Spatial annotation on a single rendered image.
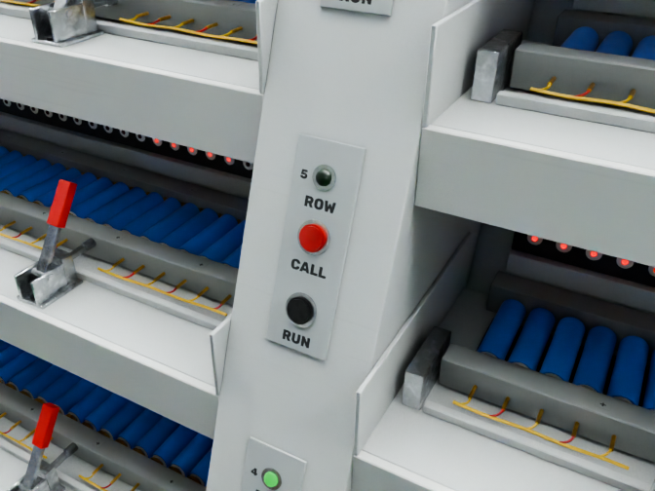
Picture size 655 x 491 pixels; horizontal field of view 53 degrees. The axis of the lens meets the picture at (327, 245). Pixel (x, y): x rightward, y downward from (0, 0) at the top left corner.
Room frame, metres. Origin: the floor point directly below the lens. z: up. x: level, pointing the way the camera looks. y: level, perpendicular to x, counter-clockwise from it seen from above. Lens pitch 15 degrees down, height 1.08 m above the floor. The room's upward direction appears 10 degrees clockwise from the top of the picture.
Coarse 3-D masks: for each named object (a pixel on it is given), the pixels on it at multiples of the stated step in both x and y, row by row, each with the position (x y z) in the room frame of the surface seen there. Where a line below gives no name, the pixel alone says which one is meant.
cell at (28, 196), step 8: (72, 168) 0.63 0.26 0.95; (56, 176) 0.61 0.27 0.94; (64, 176) 0.61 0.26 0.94; (72, 176) 0.62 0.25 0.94; (40, 184) 0.59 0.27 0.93; (48, 184) 0.60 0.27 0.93; (56, 184) 0.60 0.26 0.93; (24, 192) 0.58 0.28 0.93; (32, 192) 0.58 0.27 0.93; (40, 192) 0.59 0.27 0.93; (32, 200) 0.58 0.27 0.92
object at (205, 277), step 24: (0, 192) 0.57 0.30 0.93; (0, 216) 0.55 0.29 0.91; (24, 216) 0.54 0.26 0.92; (48, 216) 0.53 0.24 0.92; (72, 216) 0.53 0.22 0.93; (72, 240) 0.52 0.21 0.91; (96, 240) 0.50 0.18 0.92; (120, 240) 0.50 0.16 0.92; (144, 240) 0.50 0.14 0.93; (120, 264) 0.50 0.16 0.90; (144, 264) 0.49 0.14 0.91; (168, 264) 0.48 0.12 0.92; (192, 264) 0.47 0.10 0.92; (216, 264) 0.47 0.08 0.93; (192, 288) 0.47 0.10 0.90; (216, 288) 0.46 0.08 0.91; (216, 312) 0.44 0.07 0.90
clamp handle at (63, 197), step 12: (60, 180) 0.48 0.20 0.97; (60, 192) 0.48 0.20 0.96; (72, 192) 0.48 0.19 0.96; (60, 204) 0.47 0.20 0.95; (60, 216) 0.47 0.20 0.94; (48, 228) 0.47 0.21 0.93; (60, 228) 0.47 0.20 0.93; (48, 240) 0.47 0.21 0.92; (48, 252) 0.46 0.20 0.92; (48, 264) 0.46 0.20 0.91
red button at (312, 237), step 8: (312, 224) 0.35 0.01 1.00; (304, 232) 0.35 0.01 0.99; (312, 232) 0.35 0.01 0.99; (320, 232) 0.35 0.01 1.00; (304, 240) 0.35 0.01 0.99; (312, 240) 0.35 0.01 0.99; (320, 240) 0.35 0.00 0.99; (304, 248) 0.35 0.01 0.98; (312, 248) 0.35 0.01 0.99; (320, 248) 0.35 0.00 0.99
